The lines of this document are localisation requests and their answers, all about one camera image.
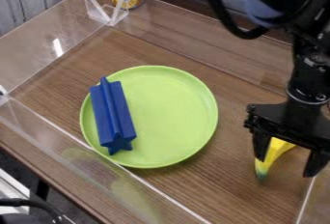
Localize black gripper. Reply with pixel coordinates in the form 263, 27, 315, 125
244, 101, 330, 178

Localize yellow toy banana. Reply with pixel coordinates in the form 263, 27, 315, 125
255, 138, 296, 180

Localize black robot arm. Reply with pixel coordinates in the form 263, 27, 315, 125
206, 0, 330, 178

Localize green round plate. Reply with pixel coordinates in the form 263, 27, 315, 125
81, 66, 218, 169

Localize blue plastic block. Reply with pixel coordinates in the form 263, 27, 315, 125
92, 77, 137, 155

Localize clear acrylic tray walls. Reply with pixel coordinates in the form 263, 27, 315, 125
0, 0, 330, 224

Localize black cable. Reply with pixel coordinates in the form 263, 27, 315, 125
0, 198, 66, 224

